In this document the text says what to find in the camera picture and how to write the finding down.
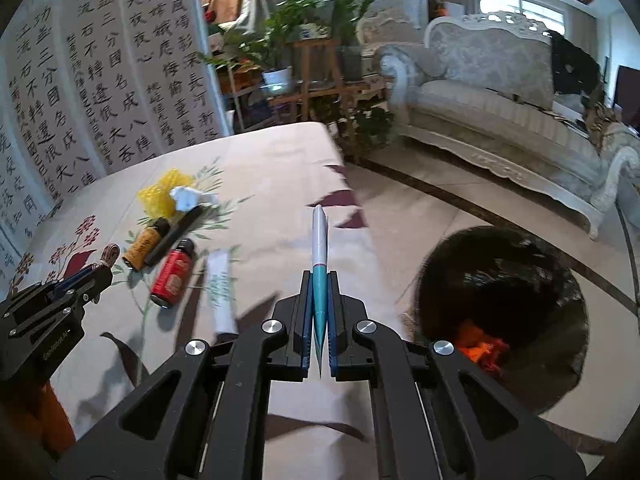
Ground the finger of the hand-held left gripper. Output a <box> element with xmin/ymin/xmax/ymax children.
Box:
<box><xmin>0</xmin><ymin>266</ymin><xmax>98</xmax><ymax>319</ymax></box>
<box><xmin>10</xmin><ymin>266</ymin><xmax>115</xmax><ymax>341</ymax></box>

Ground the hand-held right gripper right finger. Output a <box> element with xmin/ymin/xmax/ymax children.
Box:
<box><xmin>325</xmin><ymin>271</ymin><xmax>587</xmax><ymax>480</ymax></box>

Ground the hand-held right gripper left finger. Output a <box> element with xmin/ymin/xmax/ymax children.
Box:
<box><xmin>50</xmin><ymin>270</ymin><xmax>316</xmax><ymax>480</ymax></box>

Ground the amber bottle with orange label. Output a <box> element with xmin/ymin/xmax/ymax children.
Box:
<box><xmin>122</xmin><ymin>217</ymin><xmax>171</xmax><ymax>272</ymax></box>

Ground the teal tube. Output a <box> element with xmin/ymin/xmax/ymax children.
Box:
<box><xmin>310</xmin><ymin>204</ymin><xmax>331</xmax><ymax>377</ymax></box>

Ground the white tube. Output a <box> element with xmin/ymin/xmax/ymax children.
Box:
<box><xmin>206</xmin><ymin>249</ymin><xmax>240</xmax><ymax>337</ymax></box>

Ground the yellow foam fruit net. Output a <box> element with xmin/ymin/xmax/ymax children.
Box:
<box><xmin>137</xmin><ymin>169</ymin><xmax>194</xmax><ymax>218</ymax></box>

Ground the white paper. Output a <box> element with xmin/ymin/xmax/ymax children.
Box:
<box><xmin>170</xmin><ymin>186</ymin><xmax>220</xmax><ymax>212</ymax></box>

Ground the orange plastic bag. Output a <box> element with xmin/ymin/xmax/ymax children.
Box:
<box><xmin>452</xmin><ymin>319</ymin><xmax>512</xmax><ymax>374</ymax></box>

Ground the bin with black liner bag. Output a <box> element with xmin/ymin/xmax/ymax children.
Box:
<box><xmin>410</xmin><ymin>226</ymin><xmax>590</xmax><ymax>416</ymax></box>

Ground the person's left forearm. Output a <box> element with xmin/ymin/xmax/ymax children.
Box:
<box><xmin>37</xmin><ymin>382</ymin><xmax>77</xmax><ymax>456</ymax></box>

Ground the red bottle with black cap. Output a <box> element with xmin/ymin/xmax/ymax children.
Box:
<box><xmin>150</xmin><ymin>236</ymin><xmax>196</xmax><ymax>310</ymax></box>

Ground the black pen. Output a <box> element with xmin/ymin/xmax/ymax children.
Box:
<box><xmin>144</xmin><ymin>205</ymin><xmax>206</xmax><ymax>267</ymax></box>

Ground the low leafy green plant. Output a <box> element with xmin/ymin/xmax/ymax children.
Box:
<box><xmin>329</xmin><ymin>100</ymin><xmax>397</xmax><ymax>157</ymax></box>

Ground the wooden plant stand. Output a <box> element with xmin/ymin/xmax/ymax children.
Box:
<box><xmin>267</xmin><ymin>39</ymin><xmax>387</xmax><ymax>157</ymax></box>

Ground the green plant in white pot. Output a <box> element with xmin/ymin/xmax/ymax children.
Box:
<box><xmin>200</xmin><ymin>22</ymin><xmax>302</xmax><ymax>97</ymax></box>

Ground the tall plant in dark pot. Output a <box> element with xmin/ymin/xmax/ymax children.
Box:
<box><xmin>320</xmin><ymin>0</ymin><xmax>379</xmax><ymax>82</ymax></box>

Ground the ornate white grey sofa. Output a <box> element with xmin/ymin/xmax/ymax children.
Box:
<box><xmin>375</xmin><ymin>12</ymin><xmax>640</xmax><ymax>239</ymax></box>

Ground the plant in patterned pot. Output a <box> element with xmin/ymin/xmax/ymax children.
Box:
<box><xmin>279</xmin><ymin>0</ymin><xmax>332</xmax><ymax>42</ymax></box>

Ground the ornate white armchair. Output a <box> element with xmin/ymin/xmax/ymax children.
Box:
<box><xmin>357</xmin><ymin>10</ymin><xmax>427</xmax><ymax>62</ymax></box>

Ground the brown patterned cloth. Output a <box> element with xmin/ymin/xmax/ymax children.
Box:
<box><xmin>585</xmin><ymin>104</ymin><xmax>627</xmax><ymax>137</ymax></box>

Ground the black jacket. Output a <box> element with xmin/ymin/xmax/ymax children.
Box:
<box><xmin>550</xmin><ymin>30</ymin><xmax>602</xmax><ymax>97</ymax></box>

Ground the window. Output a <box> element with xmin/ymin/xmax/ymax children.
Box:
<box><xmin>477</xmin><ymin>0</ymin><xmax>567</xmax><ymax>37</ymax></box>

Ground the dark maroon cloth cover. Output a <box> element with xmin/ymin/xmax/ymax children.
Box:
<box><xmin>612</xmin><ymin>65</ymin><xmax>640</xmax><ymax>134</ymax></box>

